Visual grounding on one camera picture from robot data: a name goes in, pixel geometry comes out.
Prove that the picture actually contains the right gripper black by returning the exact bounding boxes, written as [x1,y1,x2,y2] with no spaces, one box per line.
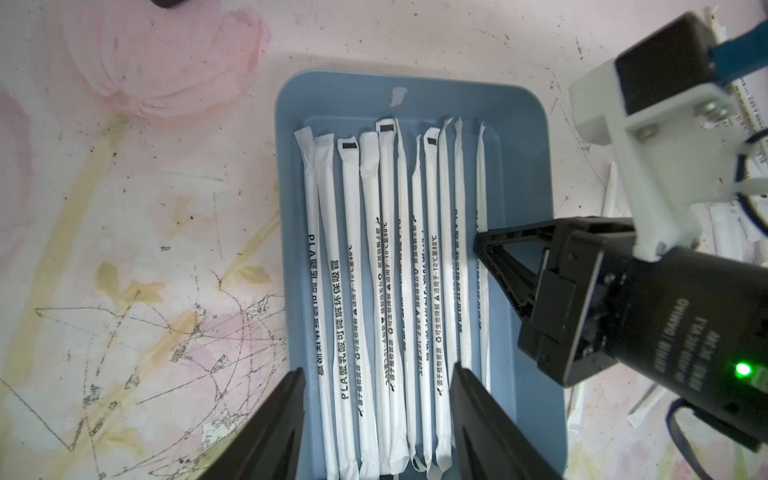
[474,218,767,447]

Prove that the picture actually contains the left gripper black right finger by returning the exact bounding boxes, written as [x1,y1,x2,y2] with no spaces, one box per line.
[450,363,561,479]

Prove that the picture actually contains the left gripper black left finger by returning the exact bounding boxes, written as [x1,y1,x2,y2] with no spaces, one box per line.
[201,368,306,480]

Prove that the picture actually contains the blue grey storage tray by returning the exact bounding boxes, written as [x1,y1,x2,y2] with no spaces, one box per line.
[275,70,568,479]

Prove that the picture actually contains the pile of wrapped straws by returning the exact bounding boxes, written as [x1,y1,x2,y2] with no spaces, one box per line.
[566,5,768,433]

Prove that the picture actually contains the pink floral table mat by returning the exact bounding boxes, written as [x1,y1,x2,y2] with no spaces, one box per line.
[1,1,708,479]

